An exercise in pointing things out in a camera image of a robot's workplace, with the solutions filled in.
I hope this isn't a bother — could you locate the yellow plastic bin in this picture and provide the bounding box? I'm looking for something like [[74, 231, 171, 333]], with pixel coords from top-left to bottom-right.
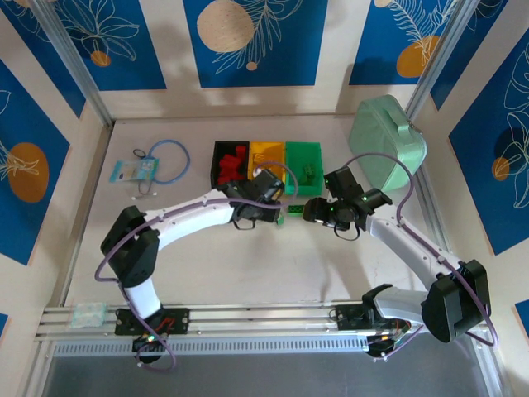
[[247, 141, 288, 195]]

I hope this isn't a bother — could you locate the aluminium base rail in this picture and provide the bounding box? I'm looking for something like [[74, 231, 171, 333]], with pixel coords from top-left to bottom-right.
[[35, 300, 493, 344]]

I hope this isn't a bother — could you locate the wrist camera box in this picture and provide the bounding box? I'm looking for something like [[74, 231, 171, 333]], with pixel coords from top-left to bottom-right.
[[251, 167, 286, 196], [324, 167, 365, 203]]

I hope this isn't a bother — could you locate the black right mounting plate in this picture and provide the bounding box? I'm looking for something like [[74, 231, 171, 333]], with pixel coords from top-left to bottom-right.
[[336, 304, 412, 332]]

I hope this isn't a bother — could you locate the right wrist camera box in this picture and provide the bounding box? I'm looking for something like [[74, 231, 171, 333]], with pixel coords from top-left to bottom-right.
[[324, 167, 365, 203]]

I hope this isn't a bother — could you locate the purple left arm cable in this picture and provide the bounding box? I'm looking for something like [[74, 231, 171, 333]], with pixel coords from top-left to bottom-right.
[[94, 160, 299, 371]]

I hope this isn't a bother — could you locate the blue cable loop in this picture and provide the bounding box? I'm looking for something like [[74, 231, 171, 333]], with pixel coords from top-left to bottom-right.
[[146, 138, 192, 187]]

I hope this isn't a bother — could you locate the aluminium frame post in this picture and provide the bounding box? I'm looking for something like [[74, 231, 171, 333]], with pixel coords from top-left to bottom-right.
[[31, 0, 115, 127], [404, 0, 476, 121]]

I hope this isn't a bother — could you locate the black plastic bin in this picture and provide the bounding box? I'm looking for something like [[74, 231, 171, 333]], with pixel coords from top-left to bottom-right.
[[209, 140, 252, 189]]

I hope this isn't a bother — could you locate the mint green zipper case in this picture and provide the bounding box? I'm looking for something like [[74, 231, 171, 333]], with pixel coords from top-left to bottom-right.
[[347, 94, 429, 192]]

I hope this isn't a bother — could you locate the light blue wipes packet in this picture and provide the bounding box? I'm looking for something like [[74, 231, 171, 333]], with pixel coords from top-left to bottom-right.
[[108, 159, 161, 183]]

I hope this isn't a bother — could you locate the slotted grey cable duct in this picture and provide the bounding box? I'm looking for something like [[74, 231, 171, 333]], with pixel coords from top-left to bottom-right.
[[51, 334, 369, 357]]

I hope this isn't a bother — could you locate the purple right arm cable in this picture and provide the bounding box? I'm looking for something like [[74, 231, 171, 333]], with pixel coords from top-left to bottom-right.
[[341, 152, 499, 361]]

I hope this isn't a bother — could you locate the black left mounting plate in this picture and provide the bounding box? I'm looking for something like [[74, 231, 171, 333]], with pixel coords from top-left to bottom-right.
[[114, 308, 191, 336]]

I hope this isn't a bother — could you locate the black mounting plate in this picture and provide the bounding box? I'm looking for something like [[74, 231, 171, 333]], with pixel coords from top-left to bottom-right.
[[336, 304, 412, 332], [114, 308, 191, 336]]

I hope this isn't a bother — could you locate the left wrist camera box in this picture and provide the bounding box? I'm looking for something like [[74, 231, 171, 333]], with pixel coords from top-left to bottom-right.
[[251, 167, 286, 196]]

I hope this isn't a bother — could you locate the green plastic bin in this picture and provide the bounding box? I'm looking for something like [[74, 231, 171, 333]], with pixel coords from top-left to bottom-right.
[[284, 141, 326, 197]]

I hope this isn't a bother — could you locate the blue floral wall panel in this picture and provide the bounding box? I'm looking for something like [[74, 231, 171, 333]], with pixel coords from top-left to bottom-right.
[[429, 0, 510, 112], [52, 0, 168, 93], [0, 0, 87, 121], [349, 0, 460, 87], [448, 39, 529, 256], [0, 57, 71, 267], [183, 0, 330, 88]]

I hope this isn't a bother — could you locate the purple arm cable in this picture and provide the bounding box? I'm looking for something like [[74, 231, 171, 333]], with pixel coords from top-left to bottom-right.
[[94, 160, 299, 371], [341, 152, 499, 361]]

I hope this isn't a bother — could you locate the clear plastic packet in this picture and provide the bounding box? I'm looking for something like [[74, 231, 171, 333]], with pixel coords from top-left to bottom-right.
[[69, 301, 109, 329]]

